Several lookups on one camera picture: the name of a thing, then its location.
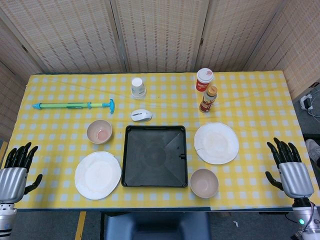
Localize white paper plate cracked rim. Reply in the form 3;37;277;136
193;121;240;165

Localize black square tray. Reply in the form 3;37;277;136
121;124;189;188

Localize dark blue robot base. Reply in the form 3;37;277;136
103;211;212;240

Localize white paper cup stack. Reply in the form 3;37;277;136
130;77;147;100

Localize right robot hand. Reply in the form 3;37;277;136
264;137;315;200

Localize drink bottle with gold cap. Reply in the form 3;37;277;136
199;85;218;114

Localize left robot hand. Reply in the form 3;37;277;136
0;141;43;203

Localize yellow checked tablecloth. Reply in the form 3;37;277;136
0;70;317;212

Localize beige bowl with pink residue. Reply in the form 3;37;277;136
86;119;113;145

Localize woven folding screen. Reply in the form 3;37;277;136
0;0;320;151

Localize plain beige bowl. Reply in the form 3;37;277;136
189;168;220;199

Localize white paper plate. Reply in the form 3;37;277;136
74;151;123;201

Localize red coffee cup white lid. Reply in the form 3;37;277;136
195;67;215;93

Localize green and blue water squirter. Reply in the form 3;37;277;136
31;98;116;115

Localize white power adapter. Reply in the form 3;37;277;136
299;94;315;111

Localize grey shoe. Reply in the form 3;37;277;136
305;138;320;163

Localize white computer mouse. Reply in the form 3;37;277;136
131;109;153;123

